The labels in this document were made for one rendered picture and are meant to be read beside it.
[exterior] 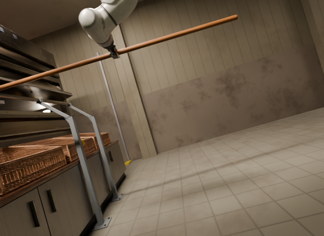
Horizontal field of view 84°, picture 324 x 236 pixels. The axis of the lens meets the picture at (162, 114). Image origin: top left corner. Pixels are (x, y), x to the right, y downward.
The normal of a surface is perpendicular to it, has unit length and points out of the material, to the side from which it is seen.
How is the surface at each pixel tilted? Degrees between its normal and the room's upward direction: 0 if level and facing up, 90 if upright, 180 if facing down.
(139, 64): 90
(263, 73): 90
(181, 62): 90
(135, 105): 90
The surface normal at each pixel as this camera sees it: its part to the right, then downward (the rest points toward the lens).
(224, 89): -0.07, 0.00
